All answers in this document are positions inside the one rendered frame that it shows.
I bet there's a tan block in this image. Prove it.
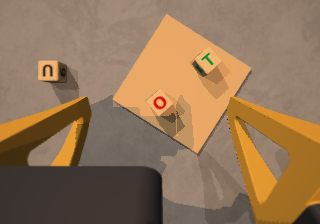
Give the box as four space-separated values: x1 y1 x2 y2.
146 89 174 116
38 61 67 83
192 47 222 76

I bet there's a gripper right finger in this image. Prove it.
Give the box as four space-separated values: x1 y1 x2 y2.
227 96 320 224

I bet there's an orange square mat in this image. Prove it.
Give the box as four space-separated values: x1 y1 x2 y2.
113 14 251 153

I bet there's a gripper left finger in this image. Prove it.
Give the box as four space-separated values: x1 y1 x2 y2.
0 97 92 166

